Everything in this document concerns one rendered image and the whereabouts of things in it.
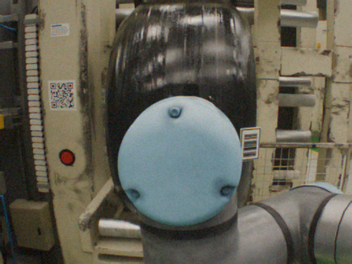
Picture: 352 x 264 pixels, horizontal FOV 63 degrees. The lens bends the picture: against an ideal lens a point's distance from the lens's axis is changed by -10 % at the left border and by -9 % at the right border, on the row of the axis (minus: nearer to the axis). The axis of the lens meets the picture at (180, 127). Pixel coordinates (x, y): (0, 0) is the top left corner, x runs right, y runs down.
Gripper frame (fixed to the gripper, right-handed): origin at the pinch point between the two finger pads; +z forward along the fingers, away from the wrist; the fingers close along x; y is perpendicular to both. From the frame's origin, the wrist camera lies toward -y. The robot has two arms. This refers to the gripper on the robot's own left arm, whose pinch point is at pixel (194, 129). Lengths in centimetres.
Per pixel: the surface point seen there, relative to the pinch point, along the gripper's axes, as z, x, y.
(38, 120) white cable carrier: 22.2, 41.1, -1.6
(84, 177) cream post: 22.6, 28.3, -16.1
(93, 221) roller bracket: 15.1, 23.7, -24.8
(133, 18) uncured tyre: 10.6, 13.0, 21.0
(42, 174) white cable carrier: 24, 41, -16
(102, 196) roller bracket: 24.6, 24.5, -21.7
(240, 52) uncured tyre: 5.5, -8.0, 13.6
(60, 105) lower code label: 20.6, 33.8, 2.5
